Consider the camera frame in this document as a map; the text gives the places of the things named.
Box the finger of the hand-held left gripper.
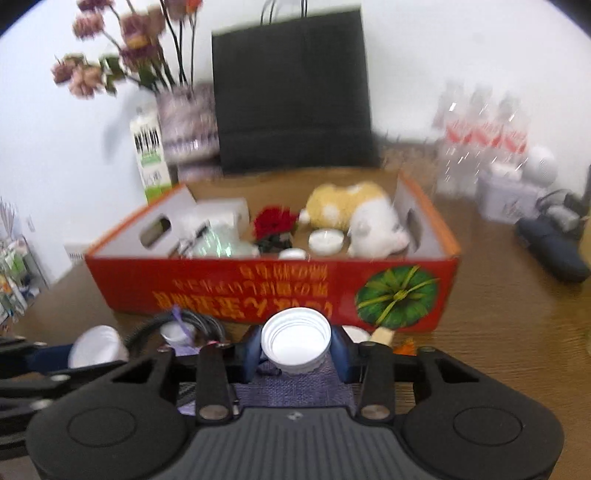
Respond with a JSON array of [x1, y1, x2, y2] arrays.
[[0, 336, 123, 411], [0, 412, 33, 459]]

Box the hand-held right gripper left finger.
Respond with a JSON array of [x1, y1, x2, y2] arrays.
[[108, 325, 266, 425]]

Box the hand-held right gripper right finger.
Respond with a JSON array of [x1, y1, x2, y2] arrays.
[[329, 325, 481, 424]]

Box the purple cloth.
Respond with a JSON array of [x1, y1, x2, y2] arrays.
[[178, 354, 357, 414]]

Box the black cable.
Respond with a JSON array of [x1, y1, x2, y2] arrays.
[[124, 308, 228, 354]]

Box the red orange cardboard box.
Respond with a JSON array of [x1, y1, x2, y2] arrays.
[[84, 170, 461, 334]]

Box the red rose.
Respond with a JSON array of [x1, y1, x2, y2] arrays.
[[252, 206, 300, 254]]

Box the clear seed container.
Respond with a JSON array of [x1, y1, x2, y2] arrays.
[[381, 138, 440, 175]]

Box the small white cup purple ribbon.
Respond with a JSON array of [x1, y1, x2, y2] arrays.
[[159, 307, 198, 348]]

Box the white booklet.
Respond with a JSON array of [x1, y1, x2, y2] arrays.
[[63, 243, 96, 268]]

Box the shiny iridescent bag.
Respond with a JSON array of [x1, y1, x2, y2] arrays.
[[189, 223, 260, 259]]

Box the white black small gadget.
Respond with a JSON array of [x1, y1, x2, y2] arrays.
[[177, 223, 211, 257]]

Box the white rectangular box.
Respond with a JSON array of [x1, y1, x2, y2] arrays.
[[184, 198, 250, 241]]

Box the yellow white plush toy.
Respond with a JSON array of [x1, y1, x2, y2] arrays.
[[298, 181, 413, 258]]

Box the white green milk carton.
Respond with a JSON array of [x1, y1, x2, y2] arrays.
[[129, 106, 173, 204]]

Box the white floral tin box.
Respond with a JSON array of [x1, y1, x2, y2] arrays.
[[477, 174, 542, 225]]

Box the dark blue case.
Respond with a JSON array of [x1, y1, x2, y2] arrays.
[[514, 216, 591, 283]]

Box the clear water bottle red label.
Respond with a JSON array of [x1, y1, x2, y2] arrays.
[[493, 93, 530, 172], [433, 82, 468, 195], [464, 84, 498, 185]]

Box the white earbuds case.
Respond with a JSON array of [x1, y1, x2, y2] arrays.
[[488, 161, 523, 182]]

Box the black paper bag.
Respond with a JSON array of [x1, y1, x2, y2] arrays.
[[211, 0, 382, 175]]

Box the grey charger adapter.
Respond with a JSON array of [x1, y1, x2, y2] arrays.
[[544, 203, 580, 232]]

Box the white round speaker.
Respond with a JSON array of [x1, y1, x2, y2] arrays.
[[521, 145, 558, 188]]

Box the dried pink flowers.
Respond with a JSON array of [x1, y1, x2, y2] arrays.
[[50, 0, 205, 99]]

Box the metal wire rack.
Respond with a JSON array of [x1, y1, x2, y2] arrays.
[[0, 196, 50, 326]]

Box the white charger with cable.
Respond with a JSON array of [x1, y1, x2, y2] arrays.
[[537, 187, 591, 219]]

